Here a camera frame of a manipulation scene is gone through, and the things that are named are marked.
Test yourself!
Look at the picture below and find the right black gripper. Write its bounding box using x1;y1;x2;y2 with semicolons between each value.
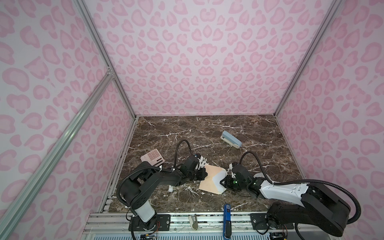
217;175;248;193

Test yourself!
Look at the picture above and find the pink envelope with cream flap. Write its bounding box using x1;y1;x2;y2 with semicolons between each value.
199;165;227;195

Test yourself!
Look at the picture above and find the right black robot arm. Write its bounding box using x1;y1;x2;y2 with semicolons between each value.
220;164;351;237

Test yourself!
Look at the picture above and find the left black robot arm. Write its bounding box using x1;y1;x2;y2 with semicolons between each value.
116;154;208;223

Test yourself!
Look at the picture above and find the blue grey stapler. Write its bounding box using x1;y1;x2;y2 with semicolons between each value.
221;131;242;149

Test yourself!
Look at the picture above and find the blue black clip tool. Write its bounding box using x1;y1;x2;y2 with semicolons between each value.
223;204;232;240

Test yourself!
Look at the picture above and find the beige hanging tag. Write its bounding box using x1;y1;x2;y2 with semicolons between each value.
188;214;199;231

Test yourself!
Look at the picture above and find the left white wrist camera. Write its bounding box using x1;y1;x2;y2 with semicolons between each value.
195;154;207;170

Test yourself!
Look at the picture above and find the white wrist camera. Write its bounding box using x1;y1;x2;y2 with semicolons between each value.
228;162;238;178
195;154;207;170

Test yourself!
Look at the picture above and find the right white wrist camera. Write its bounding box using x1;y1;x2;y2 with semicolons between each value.
228;162;238;178

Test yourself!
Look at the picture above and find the right black corrugated cable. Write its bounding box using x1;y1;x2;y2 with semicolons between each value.
239;150;362;225

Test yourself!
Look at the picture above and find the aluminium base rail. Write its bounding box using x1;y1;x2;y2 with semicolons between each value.
82;209;340;240

